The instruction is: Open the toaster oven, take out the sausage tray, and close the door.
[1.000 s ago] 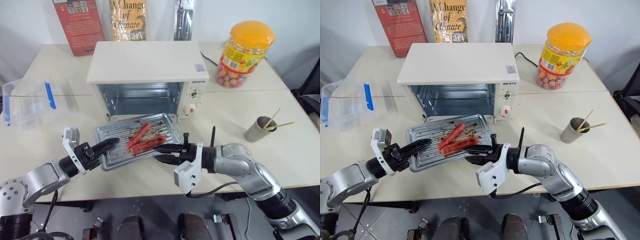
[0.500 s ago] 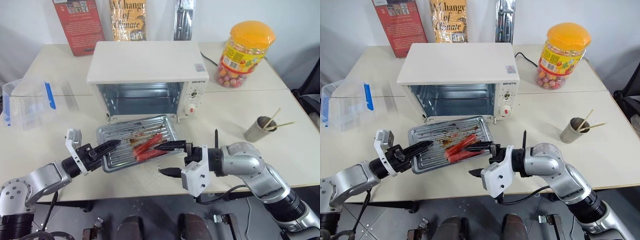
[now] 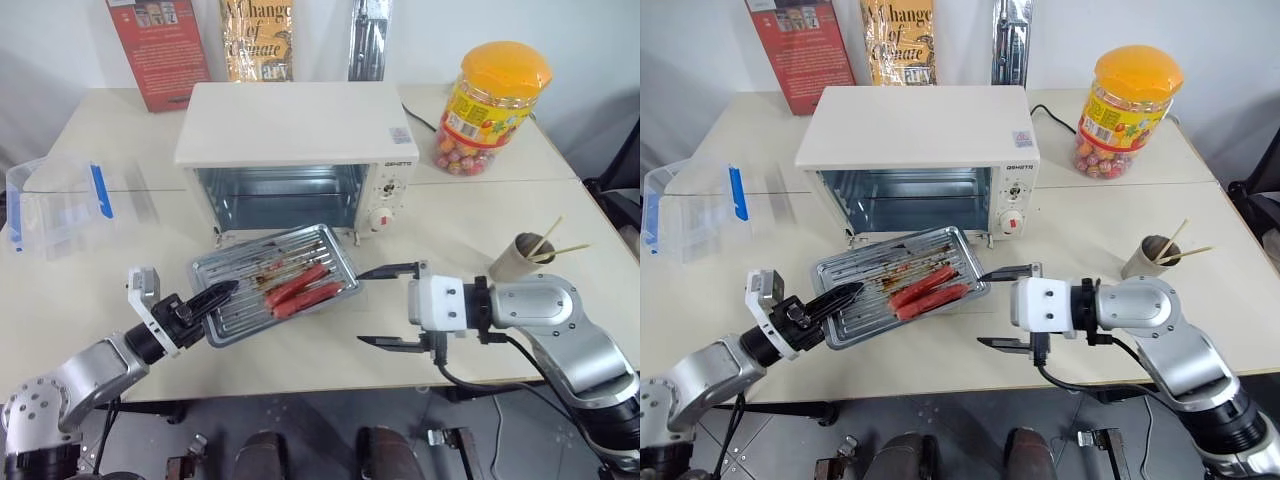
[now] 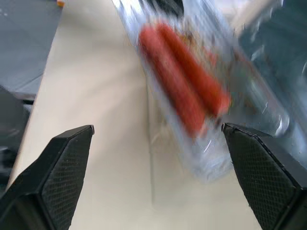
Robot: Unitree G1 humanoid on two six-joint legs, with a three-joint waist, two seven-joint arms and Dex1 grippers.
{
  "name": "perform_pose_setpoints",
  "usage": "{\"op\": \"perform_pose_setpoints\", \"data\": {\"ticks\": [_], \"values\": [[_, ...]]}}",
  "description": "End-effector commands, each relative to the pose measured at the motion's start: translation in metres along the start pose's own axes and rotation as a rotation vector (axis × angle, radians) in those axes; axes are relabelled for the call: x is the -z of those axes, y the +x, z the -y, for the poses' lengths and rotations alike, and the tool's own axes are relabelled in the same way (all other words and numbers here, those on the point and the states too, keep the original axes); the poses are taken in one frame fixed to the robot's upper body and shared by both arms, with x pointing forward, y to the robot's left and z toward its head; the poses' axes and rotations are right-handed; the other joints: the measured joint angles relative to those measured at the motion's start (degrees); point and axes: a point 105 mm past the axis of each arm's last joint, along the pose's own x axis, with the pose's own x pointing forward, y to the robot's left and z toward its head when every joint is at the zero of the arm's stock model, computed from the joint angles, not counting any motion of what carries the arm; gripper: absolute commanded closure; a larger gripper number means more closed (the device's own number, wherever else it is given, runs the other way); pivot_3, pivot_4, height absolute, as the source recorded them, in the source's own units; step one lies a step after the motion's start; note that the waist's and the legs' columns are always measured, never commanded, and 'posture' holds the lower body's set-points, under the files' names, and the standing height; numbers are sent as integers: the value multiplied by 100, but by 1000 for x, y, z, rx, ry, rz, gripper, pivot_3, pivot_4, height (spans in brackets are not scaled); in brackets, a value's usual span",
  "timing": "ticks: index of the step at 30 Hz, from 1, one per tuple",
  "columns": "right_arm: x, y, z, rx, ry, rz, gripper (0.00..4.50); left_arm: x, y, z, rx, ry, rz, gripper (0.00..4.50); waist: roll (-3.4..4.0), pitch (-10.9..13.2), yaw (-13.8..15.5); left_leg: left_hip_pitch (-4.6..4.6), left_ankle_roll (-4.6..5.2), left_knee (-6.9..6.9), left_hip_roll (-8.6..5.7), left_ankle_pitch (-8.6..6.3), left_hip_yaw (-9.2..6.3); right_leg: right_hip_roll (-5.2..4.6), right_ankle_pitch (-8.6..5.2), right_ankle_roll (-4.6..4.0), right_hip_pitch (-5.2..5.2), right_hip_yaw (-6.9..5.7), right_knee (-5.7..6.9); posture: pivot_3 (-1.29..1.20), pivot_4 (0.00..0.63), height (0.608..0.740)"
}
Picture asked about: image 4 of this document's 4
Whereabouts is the red sausage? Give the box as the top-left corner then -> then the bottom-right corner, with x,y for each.
138,25 -> 206,135
157,23 -> 231,115

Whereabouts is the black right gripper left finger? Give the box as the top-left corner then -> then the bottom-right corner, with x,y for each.
0,124 -> 95,230

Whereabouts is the clear plastic sausage bag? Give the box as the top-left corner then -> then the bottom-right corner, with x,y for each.
111,0 -> 307,184

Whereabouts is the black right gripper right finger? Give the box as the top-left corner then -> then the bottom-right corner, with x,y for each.
221,122 -> 307,230

